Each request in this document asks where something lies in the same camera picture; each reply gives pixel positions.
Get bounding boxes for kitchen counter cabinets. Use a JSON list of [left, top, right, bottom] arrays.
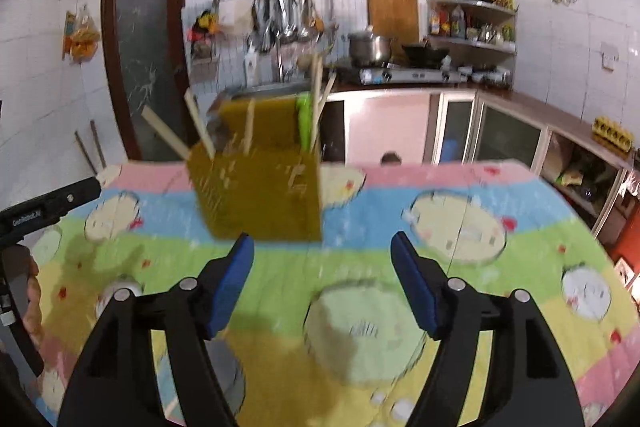
[[319, 84, 632, 242]]

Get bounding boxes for operator left hand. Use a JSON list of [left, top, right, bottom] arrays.
[[23, 257, 43, 350]]

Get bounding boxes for grey plastic spoon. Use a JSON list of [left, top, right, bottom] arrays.
[[205, 339, 246, 415]]

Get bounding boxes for yellow perforated utensil holder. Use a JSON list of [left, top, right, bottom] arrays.
[[186, 96, 322, 243]]

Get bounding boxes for colourful cartoon quilt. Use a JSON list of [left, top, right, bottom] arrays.
[[34, 161, 639, 426]]

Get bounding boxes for wooden chopstick beside gripper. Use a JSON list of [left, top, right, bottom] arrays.
[[184, 88, 216, 160]]

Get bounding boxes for gas stove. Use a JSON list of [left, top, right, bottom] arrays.
[[333, 65, 513, 90]]

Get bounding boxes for yellow egg tray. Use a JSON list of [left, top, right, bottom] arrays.
[[592, 116, 634, 154]]

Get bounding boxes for steel cooking pot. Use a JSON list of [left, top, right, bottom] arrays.
[[348, 26, 393, 68]]

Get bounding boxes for hanging utensil rack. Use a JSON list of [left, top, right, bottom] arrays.
[[211, 0, 327, 53]]

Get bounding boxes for wooden cutting board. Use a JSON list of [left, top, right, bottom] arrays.
[[367, 0, 420, 53]]

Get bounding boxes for wooden sticks against wall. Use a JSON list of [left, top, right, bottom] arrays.
[[74, 119, 107, 176]]

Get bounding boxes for green handled utensil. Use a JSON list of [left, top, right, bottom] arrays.
[[295, 92, 312, 152]]

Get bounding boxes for corner wall shelf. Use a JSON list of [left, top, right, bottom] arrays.
[[426, 0, 518, 72]]

